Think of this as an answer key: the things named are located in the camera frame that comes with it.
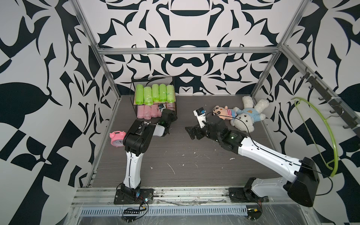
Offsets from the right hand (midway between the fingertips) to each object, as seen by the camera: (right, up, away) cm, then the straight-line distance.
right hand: (191, 122), depth 76 cm
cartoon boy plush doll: (+26, +4, +25) cm, 37 cm away
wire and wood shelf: (-32, +29, +38) cm, 58 cm away
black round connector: (+31, -45, -4) cm, 55 cm away
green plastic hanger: (+56, -15, -19) cm, 61 cm away
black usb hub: (-31, -45, -3) cm, 55 cm away
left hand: (-12, +7, +29) cm, 32 cm away
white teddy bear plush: (+38, +2, +19) cm, 42 cm away
